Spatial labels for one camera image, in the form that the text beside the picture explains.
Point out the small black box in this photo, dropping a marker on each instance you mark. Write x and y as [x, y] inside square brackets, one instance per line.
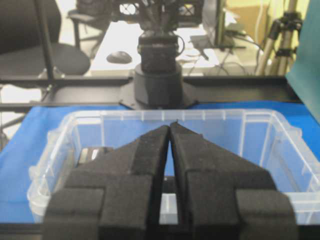
[89, 154]

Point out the black computer mouse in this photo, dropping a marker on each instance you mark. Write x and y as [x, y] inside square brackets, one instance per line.
[119, 57]

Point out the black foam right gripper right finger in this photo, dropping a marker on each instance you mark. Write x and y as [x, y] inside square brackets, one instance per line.
[223, 196]

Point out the blue table cloth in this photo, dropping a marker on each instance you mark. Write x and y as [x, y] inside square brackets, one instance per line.
[27, 144]

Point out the black office chair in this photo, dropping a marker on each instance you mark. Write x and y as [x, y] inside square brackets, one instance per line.
[21, 50]

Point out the camera tripod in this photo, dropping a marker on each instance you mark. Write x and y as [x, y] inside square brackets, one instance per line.
[278, 51]

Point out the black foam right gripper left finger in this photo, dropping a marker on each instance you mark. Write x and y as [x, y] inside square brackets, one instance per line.
[114, 197]

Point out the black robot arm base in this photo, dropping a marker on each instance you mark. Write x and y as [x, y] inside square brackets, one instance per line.
[157, 81]

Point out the teal backdrop board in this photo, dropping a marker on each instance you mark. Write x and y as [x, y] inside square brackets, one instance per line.
[304, 76]

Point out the clear plastic storage case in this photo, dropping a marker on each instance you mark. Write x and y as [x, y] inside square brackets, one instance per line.
[262, 136]

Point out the black metal frame rail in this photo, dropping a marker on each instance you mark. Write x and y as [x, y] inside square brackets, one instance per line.
[102, 91]

